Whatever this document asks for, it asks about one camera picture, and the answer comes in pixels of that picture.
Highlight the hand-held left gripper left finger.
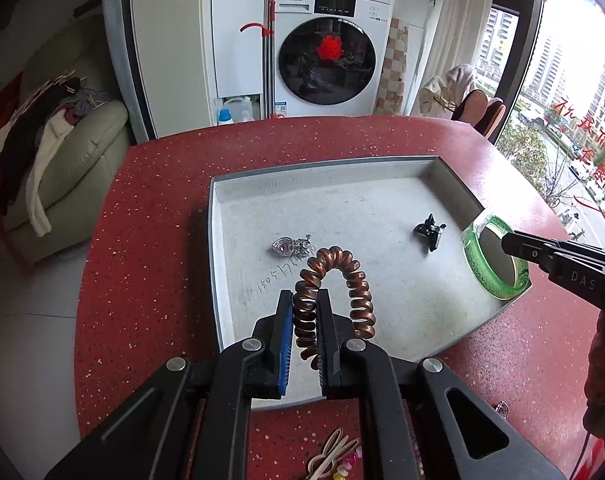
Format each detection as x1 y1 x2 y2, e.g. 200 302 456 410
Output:
45 289 296 480

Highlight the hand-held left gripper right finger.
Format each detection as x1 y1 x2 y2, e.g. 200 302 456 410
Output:
315 288 569 480

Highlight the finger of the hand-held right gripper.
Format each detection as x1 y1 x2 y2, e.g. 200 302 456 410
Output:
501 230 558 273

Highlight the green translucent bangle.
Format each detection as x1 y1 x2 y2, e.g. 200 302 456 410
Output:
461 212 530 301

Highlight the brown spiral hair tie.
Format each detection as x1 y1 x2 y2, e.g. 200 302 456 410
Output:
292 246 378 362

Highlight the beige hair clip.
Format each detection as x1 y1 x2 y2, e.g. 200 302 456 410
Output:
306 427 362 480

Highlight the pink yellow beaded bracelet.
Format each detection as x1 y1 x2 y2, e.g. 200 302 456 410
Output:
332 452 361 480

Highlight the grey rectangular tray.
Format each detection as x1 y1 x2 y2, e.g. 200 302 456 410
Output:
208 156 533 413

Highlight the black claw hair clip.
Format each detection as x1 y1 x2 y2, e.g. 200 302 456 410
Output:
413 213 447 252

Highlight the brown chair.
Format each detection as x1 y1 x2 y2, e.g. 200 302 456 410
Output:
463 89 490 128
482 99 507 141

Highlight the red window decal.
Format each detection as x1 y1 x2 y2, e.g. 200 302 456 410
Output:
552 92 605 211

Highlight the clear plastic bag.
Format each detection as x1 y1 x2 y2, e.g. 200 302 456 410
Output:
419 64 479 121

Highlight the white front-load washing machine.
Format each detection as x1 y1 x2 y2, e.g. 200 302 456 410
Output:
268 0 399 120

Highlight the white curtain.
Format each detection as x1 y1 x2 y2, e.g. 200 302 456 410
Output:
411 0 498 116

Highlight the white plastic jug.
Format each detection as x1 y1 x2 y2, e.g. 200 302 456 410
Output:
225 95 256 123

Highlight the beige leather sofa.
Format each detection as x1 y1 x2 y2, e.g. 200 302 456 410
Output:
2 15 133 261

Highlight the white cabinet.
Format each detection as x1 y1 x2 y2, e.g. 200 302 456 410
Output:
129 0 273 140

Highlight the pile of clothes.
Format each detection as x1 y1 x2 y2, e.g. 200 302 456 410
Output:
0 70 108 236

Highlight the red-handled mop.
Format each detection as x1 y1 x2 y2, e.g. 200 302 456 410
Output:
240 2 278 120

